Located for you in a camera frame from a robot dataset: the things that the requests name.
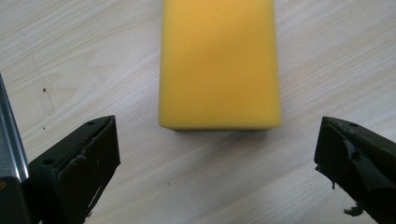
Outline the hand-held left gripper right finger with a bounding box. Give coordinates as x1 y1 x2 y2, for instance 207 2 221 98
314 116 396 224

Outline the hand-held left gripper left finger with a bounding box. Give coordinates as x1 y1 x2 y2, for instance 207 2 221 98
21 115 121 224

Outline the yellow sponge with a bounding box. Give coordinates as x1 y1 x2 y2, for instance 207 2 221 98
158 0 283 132

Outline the knife with black handle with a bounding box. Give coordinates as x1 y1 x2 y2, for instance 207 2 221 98
0 73 34 224

